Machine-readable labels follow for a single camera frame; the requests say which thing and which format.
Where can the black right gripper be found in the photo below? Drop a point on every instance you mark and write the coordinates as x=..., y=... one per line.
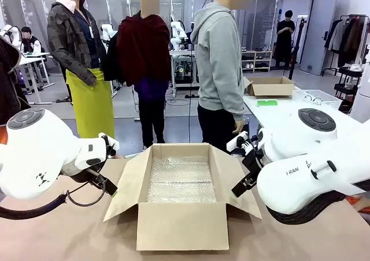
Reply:
x=254, y=161

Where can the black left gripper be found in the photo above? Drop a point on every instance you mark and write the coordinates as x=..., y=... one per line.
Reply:
x=84, y=175

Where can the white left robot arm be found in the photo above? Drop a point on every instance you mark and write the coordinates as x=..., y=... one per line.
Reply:
x=37, y=157

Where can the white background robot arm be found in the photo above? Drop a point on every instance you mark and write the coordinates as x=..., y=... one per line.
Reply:
x=177, y=32
x=107, y=32
x=7, y=31

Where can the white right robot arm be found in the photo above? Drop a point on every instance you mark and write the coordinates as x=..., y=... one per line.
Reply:
x=303, y=145

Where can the person's right hand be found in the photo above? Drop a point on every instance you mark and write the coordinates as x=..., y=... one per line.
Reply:
x=239, y=127

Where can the clear bubble wrap sheet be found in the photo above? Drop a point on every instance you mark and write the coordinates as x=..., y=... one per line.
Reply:
x=182, y=180

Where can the open brown cardboard box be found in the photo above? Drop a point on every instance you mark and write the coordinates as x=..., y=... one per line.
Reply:
x=182, y=226

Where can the white side table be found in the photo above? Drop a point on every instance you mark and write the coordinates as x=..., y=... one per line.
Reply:
x=277, y=113

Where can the green flat item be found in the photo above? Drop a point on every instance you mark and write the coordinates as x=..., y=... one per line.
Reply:
x=267, y=103

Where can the small open cardboard box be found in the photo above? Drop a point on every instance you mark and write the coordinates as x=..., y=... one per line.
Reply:
x=270, y=88

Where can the orange cloth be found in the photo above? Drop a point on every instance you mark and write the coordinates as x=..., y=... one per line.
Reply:
x=357, y=200

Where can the white plastic mesh basket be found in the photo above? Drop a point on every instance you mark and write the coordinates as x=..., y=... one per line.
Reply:
x=321, y=99

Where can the wooden shoe shelf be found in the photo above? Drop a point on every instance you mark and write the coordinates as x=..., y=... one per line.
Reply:
x=257, y=61

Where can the computer tower with lights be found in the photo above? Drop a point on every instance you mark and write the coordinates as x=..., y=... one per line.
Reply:
x=183, y=70

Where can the person in grey hoodie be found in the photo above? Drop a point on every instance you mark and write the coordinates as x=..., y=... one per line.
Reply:
x=216, y=55

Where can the dark hanging garment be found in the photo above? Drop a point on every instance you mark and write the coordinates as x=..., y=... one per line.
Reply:
x=8, y=84

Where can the black utility cart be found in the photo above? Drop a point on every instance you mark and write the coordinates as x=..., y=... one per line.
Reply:
x=348, y=84

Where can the mannequin with dark red shawl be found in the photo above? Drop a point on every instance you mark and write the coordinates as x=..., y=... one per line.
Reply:
x=144, y=47

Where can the white office desk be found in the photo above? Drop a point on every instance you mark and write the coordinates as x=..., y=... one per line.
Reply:
x=31, y=60

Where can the white round column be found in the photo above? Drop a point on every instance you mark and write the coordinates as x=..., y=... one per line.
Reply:
x=362, y=93

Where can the mannequin plaid jacket yellow skirt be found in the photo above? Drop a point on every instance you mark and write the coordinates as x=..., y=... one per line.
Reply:
x=69, y=41

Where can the standing person in black clothes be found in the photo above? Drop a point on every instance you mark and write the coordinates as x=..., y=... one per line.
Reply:
x=284, y=38

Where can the seated person in dark jacket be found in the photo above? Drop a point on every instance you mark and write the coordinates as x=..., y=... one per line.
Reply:
x=30, y=42

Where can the black clothes rack with coats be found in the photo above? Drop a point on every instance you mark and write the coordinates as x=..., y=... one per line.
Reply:
x=349, y=38

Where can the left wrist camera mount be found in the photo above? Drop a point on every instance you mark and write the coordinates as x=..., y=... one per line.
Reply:
x=114, y=146

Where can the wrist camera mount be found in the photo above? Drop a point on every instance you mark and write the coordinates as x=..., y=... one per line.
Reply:
x=235, y=143
x=114, y=146

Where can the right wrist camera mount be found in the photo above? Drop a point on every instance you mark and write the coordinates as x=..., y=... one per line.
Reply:
x=235, y=143

